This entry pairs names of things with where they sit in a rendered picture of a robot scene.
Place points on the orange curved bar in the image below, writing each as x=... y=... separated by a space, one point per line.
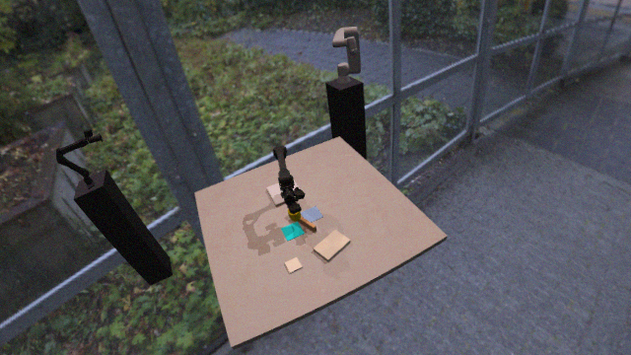
x=307 y=224

